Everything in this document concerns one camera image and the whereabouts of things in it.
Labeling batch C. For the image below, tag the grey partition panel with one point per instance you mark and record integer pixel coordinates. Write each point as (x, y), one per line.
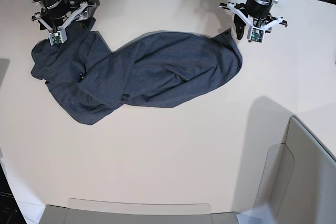
(310, 195)
(56, 214)

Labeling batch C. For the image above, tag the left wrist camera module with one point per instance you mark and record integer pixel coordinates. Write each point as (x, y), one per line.
(256, 34)

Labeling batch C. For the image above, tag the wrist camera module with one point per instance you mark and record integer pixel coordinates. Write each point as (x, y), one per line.
(58, 37)
(256, 34)

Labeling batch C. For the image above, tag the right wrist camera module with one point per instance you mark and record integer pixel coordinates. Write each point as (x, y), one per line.
(58, 37)

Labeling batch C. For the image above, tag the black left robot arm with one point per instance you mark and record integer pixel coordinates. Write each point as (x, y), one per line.
(255, 16)

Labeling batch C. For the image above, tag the clear acrylic right panel bracket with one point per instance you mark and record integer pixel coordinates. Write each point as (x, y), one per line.
(276, 175)

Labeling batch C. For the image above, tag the grey front partition panel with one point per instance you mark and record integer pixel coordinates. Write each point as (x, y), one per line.
(56, 214)

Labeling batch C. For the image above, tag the dark blue t-shirt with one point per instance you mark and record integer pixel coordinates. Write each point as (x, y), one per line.
(161, 70)

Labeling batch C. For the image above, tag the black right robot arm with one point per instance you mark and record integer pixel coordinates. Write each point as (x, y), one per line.
(47, 3)

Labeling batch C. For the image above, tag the grey right side partition panel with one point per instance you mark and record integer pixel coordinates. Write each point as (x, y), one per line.
(310, 195)

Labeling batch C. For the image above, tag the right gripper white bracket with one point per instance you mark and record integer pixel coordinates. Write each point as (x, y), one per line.
(61, 14)

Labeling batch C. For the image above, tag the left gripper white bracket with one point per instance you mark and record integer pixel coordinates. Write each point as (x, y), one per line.
(242, 20)

